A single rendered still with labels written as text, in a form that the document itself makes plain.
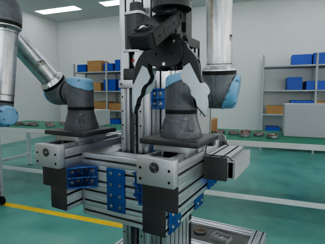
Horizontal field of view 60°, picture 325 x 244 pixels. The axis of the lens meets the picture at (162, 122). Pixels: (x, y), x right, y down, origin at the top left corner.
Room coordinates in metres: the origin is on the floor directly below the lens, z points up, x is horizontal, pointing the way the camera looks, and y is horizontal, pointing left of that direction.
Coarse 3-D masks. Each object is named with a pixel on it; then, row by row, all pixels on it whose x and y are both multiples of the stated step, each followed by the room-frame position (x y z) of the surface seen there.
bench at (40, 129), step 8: (0, 128) 3.78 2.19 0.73; (8, 128) 3.73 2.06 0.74; (16, 128) 3.68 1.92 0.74; (24, 128) 3.63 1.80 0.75; (32, 128) 3.62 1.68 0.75; (40, 128) 3.62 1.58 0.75; (48, 128) 3.62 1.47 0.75; (120, 128) 3.62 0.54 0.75; (8, 160) 4.30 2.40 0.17; (8, 168) 3.80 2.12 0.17; (16, 168) 3.75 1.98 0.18; (24, 168) 3.70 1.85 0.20; (32, 168) 3.69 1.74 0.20
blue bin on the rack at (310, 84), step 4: (304, 84) 5.93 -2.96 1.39; (308, 84) 5.68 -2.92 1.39; (312, 84) 5.66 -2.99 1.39; (320, 84) 5.62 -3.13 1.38; (324, 84) 5.59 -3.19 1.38; (304, 88) 5.90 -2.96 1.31; (308, 88) 5.68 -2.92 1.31; (312, 88) 5.66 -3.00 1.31; (320, 88) 5.61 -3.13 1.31; (324, 88) 5.59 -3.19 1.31
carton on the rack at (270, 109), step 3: (267, 105) 6.19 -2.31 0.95; (270, 105) 6.19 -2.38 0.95; (273, 105) 6.19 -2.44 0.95; (276, 105) 6.19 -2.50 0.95; (279, 105) 6.19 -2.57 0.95; (282, 105) 6.19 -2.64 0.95; (267, 108) 5.97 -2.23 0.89; (270, 108) 5.95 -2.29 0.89; (273, 108) 5.93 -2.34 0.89; (276, 108) 5.91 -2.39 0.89; (279, 108) 5.89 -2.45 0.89; (282, 108) 5.87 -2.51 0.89; (267, 111) 5.97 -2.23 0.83; (270, 111) 5.95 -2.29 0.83; (273, 111) 5.93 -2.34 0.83; (276, 111) 5.91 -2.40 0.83; (279, 111) 5.89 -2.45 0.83; (282, 111) 5.87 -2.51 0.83
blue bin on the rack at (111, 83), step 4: (104, 80) 7.38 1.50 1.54; (108, 80) 7.33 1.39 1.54; (112, 80) 7.28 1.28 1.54; (116, 80) 7.30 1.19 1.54; (104, 84) 7.38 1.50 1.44; (108, 84) 7.33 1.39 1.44; (112, 84) 7.29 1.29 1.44; (116, 84) 7.30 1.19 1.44; (104, 88) 7.38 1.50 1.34; (108, 88) 7.33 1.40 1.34; (112, 88) 7.29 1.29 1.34; (116, 88) 7.29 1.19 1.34
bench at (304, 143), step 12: (252, 132) 3.25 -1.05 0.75; (264, 132) 3.25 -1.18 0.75; (276, 132) 3.25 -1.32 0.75; (228, 144) 2.70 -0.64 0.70; (240, 144) 2.66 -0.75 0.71; (252, 144) 2.63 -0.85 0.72; (264, 144) 2.59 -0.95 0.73; (276, 144) 2.55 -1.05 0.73; (288, 144) 2.52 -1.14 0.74; (300, 144) 2.48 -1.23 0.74; (312, 144) 2.46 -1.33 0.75; (324, 144) 2.45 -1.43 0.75; (204, 192) 2.83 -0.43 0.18; (216, 192) 2.78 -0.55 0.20; (228, 192) 2.77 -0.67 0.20; (288, 204) 2.54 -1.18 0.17; (300, 204) 2.51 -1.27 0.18; (312, 204) 2.47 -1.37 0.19; (324, 204) 2.46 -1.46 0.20
